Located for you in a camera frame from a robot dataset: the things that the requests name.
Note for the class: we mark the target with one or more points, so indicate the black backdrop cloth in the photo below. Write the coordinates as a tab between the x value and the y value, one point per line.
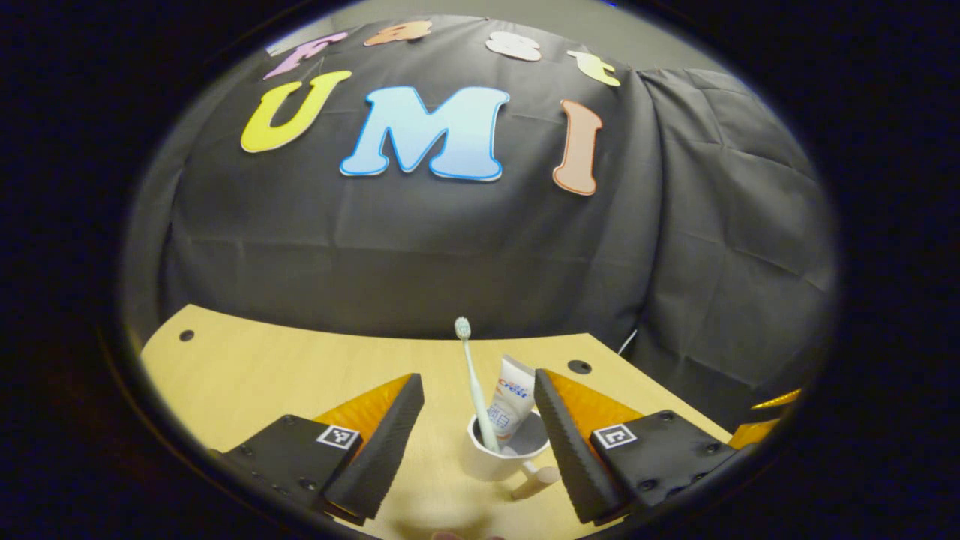
450	247

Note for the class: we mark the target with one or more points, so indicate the pale green toothbrush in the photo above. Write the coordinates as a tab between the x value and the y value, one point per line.
474	382

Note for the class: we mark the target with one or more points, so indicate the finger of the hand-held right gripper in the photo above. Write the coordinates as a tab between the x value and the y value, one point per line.
780	399
754	433

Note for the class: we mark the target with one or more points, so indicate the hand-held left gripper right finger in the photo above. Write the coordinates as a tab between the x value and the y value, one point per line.
566	450

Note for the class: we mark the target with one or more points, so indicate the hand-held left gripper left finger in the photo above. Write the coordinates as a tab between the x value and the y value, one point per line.
386	450

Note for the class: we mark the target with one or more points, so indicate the light wooden desktop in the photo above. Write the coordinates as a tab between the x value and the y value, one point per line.
247	375

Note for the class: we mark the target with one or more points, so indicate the white toothpaste tube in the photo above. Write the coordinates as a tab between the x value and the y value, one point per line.
511	397

